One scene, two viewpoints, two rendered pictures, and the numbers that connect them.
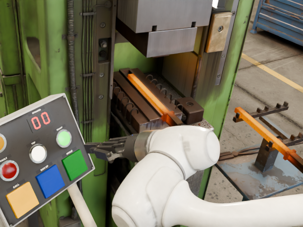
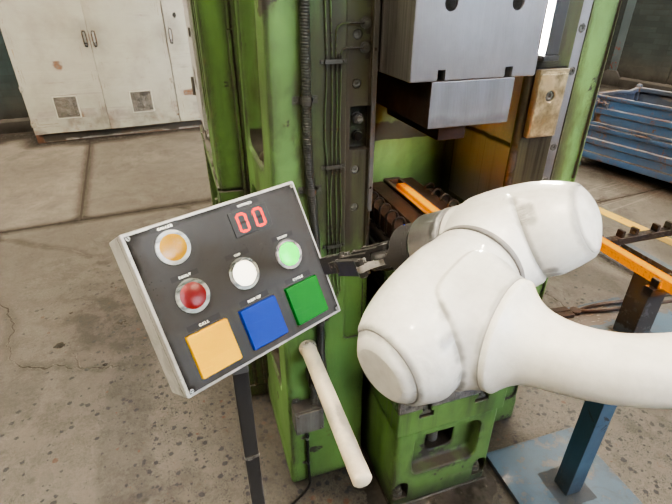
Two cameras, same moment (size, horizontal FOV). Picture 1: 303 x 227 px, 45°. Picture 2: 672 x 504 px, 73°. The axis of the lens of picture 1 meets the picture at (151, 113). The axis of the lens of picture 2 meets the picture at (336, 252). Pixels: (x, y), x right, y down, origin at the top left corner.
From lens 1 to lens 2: 0.36 m
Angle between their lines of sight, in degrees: 12
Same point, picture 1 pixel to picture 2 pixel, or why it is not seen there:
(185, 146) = (525, 215)
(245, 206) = not seen: outside the picture
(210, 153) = (586, 228)
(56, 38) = (283, 103)
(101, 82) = (355, 182)
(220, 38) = (549, 112)
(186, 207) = (543, 337)
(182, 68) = (482, 172)
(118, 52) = (383, 154)
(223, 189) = not seen: hidden behind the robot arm
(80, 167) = (315, 305)
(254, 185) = not seen: hidden behind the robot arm
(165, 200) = (486, 316)
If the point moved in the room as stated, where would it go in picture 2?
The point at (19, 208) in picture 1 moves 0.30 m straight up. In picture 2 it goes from (207, 362) to (175, 190)
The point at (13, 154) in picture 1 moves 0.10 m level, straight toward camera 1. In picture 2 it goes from (201, 269) to (199, 303)
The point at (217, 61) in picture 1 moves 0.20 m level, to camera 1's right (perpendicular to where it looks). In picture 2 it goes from (542, 155) to (621, 161)
